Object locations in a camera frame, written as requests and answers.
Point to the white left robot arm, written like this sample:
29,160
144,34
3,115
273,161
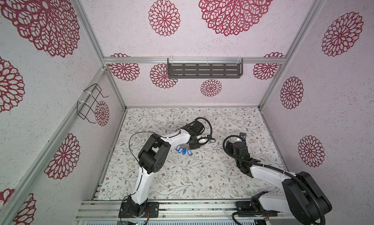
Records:
152,157

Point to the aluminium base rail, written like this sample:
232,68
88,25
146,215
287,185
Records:
168,210

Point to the grey slotted wall shelf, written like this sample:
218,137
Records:
204,70

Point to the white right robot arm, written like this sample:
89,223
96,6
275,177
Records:
302,197

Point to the keyring bunch with blue tags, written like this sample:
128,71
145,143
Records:
184,149

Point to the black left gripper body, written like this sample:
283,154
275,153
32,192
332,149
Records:
195,145

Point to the black wire wall rack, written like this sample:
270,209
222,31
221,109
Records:
93,110

